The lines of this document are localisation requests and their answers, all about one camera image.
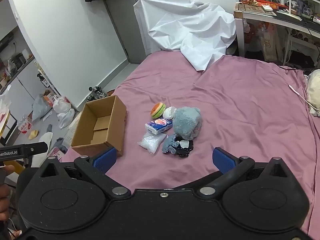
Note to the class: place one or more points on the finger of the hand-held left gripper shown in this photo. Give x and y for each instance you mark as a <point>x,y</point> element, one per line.
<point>35,148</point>

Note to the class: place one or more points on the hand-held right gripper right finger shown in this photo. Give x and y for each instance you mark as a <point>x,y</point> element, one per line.
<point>223,160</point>

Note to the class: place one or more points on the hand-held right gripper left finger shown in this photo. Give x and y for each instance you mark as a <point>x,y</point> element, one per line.
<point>105,159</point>

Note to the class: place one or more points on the black white patterned cloth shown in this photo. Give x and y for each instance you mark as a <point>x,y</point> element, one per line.
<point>187,150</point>

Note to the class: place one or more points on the brown cardboard box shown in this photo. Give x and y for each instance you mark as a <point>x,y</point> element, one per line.
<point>115,122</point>

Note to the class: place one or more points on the clear bag of white filling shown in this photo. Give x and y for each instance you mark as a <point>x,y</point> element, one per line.
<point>152,142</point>

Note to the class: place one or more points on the grey plush toy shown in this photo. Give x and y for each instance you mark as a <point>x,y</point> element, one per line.
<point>187,122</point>

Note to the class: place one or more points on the blue knitted cloth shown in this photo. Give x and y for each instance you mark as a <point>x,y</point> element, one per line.
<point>168,145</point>

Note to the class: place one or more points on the blue tissue pack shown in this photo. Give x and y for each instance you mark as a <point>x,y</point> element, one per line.
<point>157,126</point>

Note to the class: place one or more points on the burger squishy toy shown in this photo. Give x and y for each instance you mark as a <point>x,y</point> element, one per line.
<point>158,110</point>

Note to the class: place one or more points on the person's left hand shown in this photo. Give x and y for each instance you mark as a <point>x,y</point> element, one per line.
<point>4,202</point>

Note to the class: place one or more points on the yellow slipper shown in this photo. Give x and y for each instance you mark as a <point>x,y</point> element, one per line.
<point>33,135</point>

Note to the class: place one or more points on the white insole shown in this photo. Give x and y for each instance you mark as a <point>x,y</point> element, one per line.
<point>45,138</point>

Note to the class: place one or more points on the round yellow-edged table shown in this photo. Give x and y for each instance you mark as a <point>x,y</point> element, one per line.
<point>5,130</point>

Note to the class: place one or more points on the grey slipper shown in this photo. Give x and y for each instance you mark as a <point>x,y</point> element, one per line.
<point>49,128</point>

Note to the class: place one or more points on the dark grey cloth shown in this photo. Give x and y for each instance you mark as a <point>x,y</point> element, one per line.
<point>61,145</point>

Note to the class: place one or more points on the grey plastic bag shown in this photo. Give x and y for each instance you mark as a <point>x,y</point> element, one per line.
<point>41,107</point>

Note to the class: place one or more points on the white red plastic bag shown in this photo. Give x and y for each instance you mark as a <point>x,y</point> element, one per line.
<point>3,110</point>

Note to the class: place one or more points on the orange cardboard box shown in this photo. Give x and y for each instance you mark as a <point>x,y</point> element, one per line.
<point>48,99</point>

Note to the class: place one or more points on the pink bed sheet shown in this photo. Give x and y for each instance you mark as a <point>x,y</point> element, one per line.
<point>237,105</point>

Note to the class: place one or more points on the white kitchen cabinet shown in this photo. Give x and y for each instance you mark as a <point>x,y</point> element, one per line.
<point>22,90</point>

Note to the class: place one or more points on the grey sneaker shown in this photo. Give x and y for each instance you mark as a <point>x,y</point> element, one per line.
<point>100,91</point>
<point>91,98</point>

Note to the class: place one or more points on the cream pillow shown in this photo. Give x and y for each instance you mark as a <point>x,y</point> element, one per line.
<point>314,92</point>

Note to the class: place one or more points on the printed paper bag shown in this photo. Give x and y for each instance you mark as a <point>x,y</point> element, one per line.
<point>270,43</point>

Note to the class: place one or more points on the grey door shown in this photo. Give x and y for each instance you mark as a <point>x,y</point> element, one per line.
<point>122,30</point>

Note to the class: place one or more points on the white cover sheet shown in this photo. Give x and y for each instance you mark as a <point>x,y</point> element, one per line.
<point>187,25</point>

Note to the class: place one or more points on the white desk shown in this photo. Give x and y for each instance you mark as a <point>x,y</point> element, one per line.
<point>262,17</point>

